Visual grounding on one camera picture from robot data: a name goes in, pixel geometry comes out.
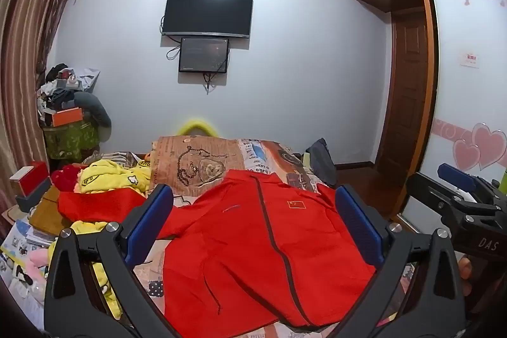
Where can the red plush toy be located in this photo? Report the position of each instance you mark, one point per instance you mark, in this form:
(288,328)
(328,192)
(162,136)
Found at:
(65,177)

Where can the brown wooden door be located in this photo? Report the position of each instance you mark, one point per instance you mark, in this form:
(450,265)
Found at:
(408,92)

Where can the pink plush toy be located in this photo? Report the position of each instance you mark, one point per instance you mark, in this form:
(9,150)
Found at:
(37,258)

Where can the red and white box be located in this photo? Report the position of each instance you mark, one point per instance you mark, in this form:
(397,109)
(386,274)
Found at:
(31,177)

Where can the printed newspaper-pattern bed sheet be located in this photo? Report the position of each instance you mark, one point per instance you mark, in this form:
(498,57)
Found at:
(273,160)

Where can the grey storage box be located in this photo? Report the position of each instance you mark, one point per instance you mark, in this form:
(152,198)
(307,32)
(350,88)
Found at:
(33,195)

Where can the small black wall monitor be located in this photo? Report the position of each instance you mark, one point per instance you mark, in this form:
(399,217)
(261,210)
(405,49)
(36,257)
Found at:
(203,55)

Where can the brown printed pillow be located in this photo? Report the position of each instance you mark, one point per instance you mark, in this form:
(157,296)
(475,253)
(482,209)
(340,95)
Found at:
(194,163)

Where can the pile of mixed clothes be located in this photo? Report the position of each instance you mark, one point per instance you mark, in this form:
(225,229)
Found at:
(63,84)

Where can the person's right hand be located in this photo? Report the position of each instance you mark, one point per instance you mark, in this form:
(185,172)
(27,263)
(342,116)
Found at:
(466,272)

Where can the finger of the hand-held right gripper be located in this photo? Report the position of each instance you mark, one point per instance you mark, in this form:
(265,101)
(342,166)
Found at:
(455,173)
(426,185)

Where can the red zip jacket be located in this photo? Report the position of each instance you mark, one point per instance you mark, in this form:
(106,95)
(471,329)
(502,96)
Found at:
(253,243)

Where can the pink door sticker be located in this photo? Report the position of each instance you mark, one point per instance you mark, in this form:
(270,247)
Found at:
(470,60)

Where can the green patterned cloth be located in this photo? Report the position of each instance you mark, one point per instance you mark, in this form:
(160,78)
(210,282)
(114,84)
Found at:
(69,142)

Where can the orange box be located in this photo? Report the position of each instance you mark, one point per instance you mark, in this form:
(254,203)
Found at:
(67,117)

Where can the yellow cartoon fleece blanket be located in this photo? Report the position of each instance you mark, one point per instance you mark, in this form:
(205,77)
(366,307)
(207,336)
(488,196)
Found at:
(107,175)

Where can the dark blue clothes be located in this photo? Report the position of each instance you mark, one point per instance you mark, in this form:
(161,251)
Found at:
(321,160)

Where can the mustard brown cloth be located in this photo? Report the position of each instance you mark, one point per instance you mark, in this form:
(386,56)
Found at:
(47,215)

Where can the black wall television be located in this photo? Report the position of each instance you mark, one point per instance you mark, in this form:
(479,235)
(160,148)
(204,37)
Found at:
(208,11)

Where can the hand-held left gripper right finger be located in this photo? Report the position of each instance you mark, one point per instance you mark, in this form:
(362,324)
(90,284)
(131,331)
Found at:
(358,223)

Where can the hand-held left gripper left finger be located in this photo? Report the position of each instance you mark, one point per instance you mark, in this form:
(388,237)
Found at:
(152,221)

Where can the grey cushion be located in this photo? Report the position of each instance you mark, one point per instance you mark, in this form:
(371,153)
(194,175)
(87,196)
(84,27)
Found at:
(97,106)

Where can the brown striped curtain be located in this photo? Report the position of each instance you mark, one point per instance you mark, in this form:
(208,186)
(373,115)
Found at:
(27,25)

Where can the yellow plastic object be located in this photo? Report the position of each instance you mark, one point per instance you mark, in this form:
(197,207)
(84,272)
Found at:
(196,126)

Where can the white heart-print sliding door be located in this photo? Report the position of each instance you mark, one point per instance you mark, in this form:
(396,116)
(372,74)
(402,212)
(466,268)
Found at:
(467,96)

